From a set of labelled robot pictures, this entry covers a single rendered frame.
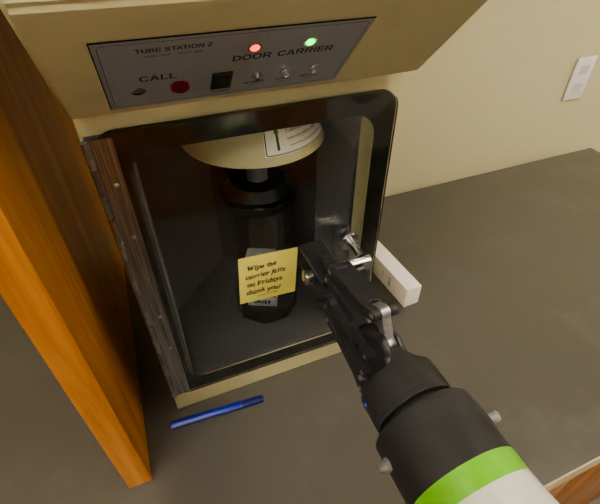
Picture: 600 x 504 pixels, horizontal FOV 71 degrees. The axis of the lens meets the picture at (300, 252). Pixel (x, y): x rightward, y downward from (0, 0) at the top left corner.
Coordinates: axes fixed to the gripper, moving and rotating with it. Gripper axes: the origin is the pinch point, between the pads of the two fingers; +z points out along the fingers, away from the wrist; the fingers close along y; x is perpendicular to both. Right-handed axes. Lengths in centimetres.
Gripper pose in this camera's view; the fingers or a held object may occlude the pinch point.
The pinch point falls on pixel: (321, 268)
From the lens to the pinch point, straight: 50.6
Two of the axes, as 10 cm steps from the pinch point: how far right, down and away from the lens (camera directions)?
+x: -9.3, 2.5, -2.9
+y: 0.0, -7.6, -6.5
